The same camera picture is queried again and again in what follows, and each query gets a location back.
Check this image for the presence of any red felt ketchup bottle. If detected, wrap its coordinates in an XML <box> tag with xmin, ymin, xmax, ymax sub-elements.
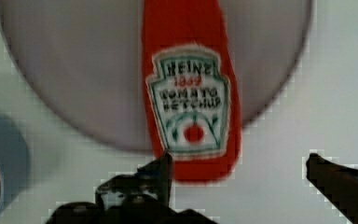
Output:
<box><xmin>142</xmin><ymin>0</ymin><xmax>241</xmax><ymax>182</ymax></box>

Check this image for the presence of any blue small bowl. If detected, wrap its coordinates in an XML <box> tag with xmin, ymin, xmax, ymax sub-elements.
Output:
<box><xmin>0</xmin><ymin>115</ymin><xmax>29</xmax><ymax>214</ymax></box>

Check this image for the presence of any lilac round plate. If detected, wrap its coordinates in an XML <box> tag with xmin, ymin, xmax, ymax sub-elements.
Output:
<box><xmin>0</xmin><ymin>0</ymin><xmax>314</xmax><ymax>153</ymax></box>

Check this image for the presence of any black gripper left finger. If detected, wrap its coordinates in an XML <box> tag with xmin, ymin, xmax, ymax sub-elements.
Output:
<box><xmin>95</xmin><ymin>153</ymin><xmax>173</xmax><ymax>209</ymax></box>

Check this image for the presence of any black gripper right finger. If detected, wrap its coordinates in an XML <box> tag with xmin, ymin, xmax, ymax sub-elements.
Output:
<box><xmin>306</xmin><ymin>153</ymin><xmax>358</xmax><ymax>224</ymax></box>

